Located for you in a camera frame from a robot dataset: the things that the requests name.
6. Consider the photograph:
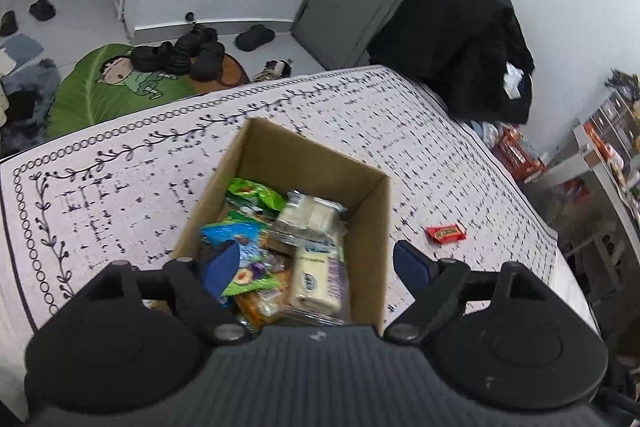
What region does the red candy packet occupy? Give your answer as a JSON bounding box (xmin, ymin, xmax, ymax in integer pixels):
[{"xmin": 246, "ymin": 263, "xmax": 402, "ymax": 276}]
[{"xmin": 425, "ymin": 223, "xmax": 468, "ymax": 248}]

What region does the black-and-white patterned shoe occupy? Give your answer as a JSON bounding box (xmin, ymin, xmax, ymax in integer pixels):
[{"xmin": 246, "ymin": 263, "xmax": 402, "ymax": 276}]
[{"xmin": 251, "ymin": 59, "xmax": 294, "ymax": 82}]

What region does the black coat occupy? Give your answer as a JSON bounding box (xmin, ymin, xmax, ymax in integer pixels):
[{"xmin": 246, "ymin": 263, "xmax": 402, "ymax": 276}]
[{"xmin": 367, "ymin": 0, "xmax": 536, "ymax": 126}]

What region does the white shelf unit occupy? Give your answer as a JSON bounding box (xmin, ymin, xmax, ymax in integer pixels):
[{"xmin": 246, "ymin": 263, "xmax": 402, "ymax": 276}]
[{"xmin": 540, "ymin": 69, "xmax": 640, "ymax": 268}]

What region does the clear-wrapped white cake packet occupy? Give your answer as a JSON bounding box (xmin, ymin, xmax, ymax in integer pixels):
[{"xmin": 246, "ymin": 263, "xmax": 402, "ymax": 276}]
[{"xmin": 272, "ymin": 189, "xmax": 349, "ymax": 249}]

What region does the white crumpled cloth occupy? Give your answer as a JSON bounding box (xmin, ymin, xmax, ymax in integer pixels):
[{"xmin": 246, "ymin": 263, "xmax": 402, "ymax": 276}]
[{"xmin": 502, "ymin": 62, "xmax": 527, "ymax": 100}]

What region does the dark green shiny packet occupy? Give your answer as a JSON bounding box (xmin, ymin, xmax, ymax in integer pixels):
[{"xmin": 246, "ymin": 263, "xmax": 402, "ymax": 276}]
[{"xmin": 224, "ymin": 177, "xmax": 287, "ymax": 214}]

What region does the black-patterned white cloth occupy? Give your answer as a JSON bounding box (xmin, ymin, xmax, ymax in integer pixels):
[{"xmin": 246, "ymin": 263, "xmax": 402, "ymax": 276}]
[{"xmin": 0, "ymin": 64, "xmax": 559, "ymax": 344}]

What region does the white fleece blanket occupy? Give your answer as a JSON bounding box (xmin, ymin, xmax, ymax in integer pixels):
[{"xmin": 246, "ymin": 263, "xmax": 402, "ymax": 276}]
[{"xmin": 0, "ymin": 232, "xmax": 602, "ymax": 423}]

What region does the cardboard box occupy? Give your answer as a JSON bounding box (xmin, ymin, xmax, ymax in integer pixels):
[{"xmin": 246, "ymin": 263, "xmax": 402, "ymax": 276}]
[{"xmin": 142, "ymin": 117, "xmax": 392, "ymax": 339}]

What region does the dark fluffy rug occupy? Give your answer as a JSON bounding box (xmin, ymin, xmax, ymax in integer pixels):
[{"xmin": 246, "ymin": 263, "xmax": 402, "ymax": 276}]
[{"xmin": 0, "ymin": 59, "xmax": 62, "ymax": 158}]

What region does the red crate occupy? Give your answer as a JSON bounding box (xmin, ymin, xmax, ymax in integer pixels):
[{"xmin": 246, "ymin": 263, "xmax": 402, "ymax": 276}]
[{"xmin": 492, "ymin": 124, "xmax": 547, "ymax": 180}]

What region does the green leaf cartoon rug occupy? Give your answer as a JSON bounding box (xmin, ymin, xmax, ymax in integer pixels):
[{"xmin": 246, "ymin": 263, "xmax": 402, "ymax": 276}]
[{"xmin": 47, "ymin": 43, "xmax": 251, "ymax": 140}]

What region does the blue-green nut candy packet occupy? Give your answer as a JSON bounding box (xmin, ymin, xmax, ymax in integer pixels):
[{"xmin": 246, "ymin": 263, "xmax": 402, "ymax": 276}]
[{"xmin": 221, "ymin": 251, "xmax": 282, "ymax": 299}]

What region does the blue candy packet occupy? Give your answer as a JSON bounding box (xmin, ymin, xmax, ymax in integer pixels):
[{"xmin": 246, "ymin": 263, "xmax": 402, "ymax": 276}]
[{"xmin": 200, "ymin": 221, "xmax": 267, "ymax": 258}]

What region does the large white cake packet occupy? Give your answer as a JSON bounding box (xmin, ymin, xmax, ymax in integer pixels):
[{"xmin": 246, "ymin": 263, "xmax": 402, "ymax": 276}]
[{"xmin": 289, "ymin": 241, "xmax": 349, "ymax": 322}]

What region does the grey-blue floor mat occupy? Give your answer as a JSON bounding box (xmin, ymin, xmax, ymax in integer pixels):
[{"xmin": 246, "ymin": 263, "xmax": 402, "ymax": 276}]
[{"xmin": 0, "ymin": 34, "xmax": 45, "ymax": 68}]

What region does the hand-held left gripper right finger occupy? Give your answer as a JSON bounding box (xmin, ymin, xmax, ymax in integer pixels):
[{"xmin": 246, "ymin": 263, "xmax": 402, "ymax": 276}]
[{"xmin": 387, "ymin": 240, "xmax": 552, "ymax": 344}]

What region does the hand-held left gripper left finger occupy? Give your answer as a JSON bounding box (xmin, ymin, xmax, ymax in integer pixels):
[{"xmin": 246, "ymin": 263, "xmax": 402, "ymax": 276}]
[{"xmin": 80, "ymin": 239, "xmax": 249, "ymax": 346}]

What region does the orange rice cracker packet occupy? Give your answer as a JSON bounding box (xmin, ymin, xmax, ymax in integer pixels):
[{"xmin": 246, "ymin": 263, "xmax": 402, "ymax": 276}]
[{"xmin": 234, "ymin": 269, "xmax": 297, "ymax": 332}]

